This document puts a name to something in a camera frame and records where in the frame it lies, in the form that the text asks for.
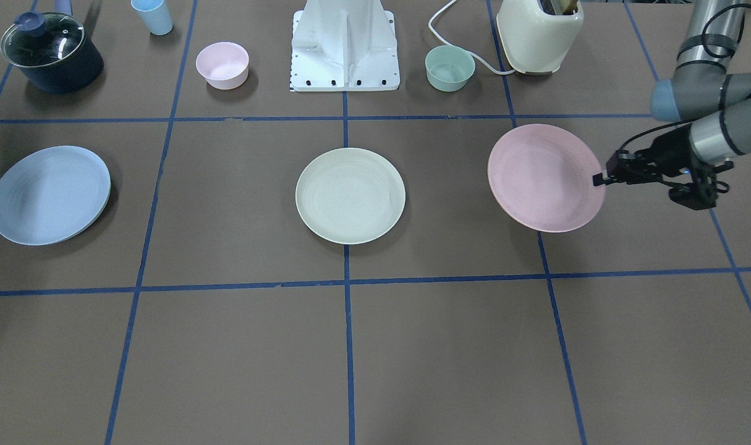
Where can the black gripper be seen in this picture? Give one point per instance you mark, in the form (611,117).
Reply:
(670,146)

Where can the pink plate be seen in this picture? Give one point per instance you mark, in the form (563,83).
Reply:
(542,176)

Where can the blue plate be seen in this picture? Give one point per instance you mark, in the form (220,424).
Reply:
(52,195)

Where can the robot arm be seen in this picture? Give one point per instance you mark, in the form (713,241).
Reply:
(705,110)

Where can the cream toaster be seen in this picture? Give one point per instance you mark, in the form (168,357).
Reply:
(537,35)

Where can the green bowl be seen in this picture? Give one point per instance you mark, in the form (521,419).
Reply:
(448,68)

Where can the pink bowl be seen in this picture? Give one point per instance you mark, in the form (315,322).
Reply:
(224,65)

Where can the light blue cup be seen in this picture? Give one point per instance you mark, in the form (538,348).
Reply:
(155,15)

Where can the dark blue pot with lid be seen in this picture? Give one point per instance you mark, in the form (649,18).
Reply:
(53,49)

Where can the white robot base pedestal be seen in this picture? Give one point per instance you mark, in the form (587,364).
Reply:
(344,46)

